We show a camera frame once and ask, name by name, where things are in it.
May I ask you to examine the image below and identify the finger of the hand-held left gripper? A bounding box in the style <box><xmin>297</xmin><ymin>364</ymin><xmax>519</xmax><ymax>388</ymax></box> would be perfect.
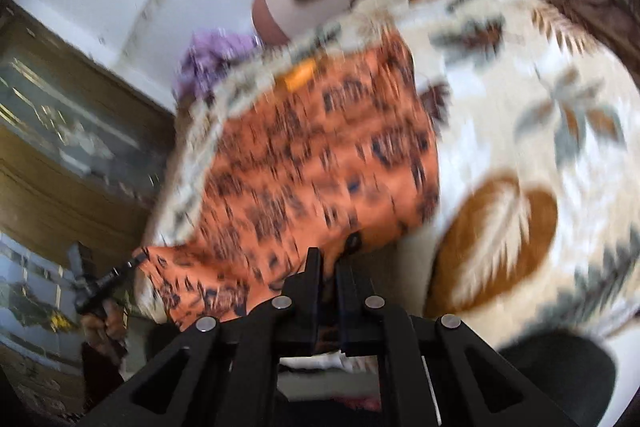
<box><xmin>102</xmin><ymin>250</ymin><xmax>151</xmax><ymax>283</ymax></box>

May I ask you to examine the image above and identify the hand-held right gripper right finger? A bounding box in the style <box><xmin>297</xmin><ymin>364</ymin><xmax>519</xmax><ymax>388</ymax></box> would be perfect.
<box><xmin>335</xmin><ymin>233</ymin><xmax>576</xmax><ymax>427</ymax></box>

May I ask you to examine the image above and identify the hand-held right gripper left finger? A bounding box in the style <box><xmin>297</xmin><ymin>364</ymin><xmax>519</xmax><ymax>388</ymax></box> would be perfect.
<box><xmin>75</xmin><ymin>248</ymin><xmax>324</xmax><ymax>427</ymax></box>

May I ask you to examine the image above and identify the orange black floral cloth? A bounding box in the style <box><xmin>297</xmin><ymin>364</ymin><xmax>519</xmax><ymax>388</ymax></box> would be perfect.
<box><xmin>132</xmin><ymin>29</ymin><xmax>442</xmax><ymax>329</ymax></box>

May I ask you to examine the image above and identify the person's left hand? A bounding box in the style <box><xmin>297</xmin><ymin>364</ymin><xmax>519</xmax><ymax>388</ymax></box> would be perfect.
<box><xmin>81</xmin><ymin>299</ymin><xmax>127</xmax><ymax>355</ymax></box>

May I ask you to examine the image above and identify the wooden glass-door cabinet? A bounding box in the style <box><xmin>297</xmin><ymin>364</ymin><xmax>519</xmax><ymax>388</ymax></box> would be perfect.
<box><xmin>0</xmin><ymin>2</ymin><xmax>177</xmax><ymax>427</ymax></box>

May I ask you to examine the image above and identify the cream leaf-print blanket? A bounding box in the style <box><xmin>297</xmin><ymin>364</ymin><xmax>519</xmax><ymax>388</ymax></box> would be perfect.
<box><xmin>140</xmin><ymin>0</ymin><xmax>640</xmax><ymax>344</ymax></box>

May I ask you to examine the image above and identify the purple floral cloth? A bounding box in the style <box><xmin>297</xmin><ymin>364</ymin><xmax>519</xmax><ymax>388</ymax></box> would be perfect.
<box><xmin>172</xmin><ymin>32</ymin><xmax>262</xmax><ymax>104</ymax></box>

